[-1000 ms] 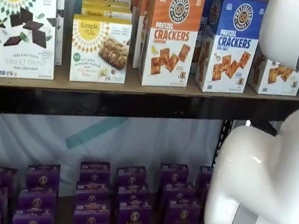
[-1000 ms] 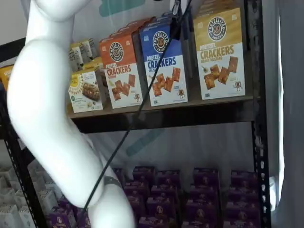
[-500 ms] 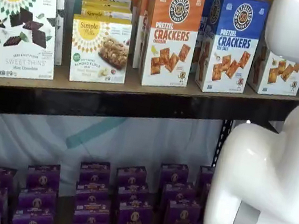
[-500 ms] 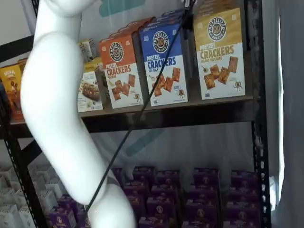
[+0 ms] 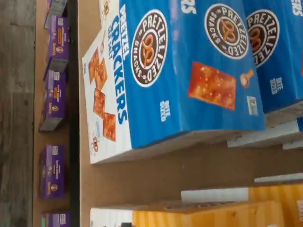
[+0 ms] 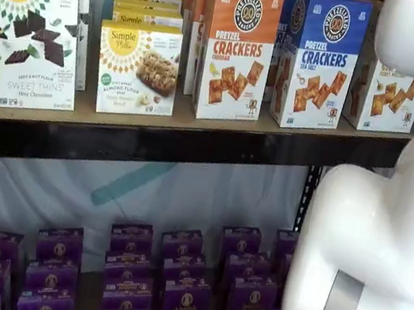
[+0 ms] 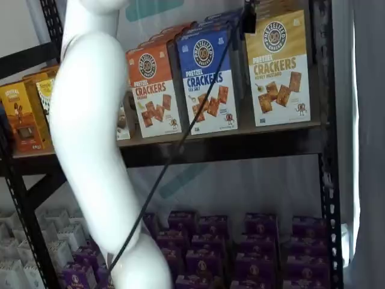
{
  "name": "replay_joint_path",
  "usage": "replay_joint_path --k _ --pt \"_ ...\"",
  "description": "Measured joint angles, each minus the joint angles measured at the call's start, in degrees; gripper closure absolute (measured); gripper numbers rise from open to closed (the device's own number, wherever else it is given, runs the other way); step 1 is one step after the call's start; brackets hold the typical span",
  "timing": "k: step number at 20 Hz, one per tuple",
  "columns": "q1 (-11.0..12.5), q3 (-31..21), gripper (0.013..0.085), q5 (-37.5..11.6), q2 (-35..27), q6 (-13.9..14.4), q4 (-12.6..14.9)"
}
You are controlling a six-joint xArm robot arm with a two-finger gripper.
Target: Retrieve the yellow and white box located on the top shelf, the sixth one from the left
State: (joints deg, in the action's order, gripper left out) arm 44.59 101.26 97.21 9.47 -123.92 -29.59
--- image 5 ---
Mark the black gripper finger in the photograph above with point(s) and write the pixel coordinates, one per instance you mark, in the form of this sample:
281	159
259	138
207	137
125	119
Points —
126	224

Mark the blue white pretzel crackers box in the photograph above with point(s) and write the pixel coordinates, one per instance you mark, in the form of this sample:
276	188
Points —
277	82
151	106

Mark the yellow white pretzel crackers box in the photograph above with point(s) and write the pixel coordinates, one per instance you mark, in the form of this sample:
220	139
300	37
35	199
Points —
201	218
279	177
279	196

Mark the orange white pretzel crackers box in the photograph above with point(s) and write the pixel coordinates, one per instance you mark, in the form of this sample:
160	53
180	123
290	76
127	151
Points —
109	14

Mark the black metal shelf rack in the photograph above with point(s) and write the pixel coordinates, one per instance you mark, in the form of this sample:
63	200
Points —
73	118

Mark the purple snack box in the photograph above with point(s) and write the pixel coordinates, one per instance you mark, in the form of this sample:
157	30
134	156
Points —
56	7
53	94
52	170
58	37
56	220

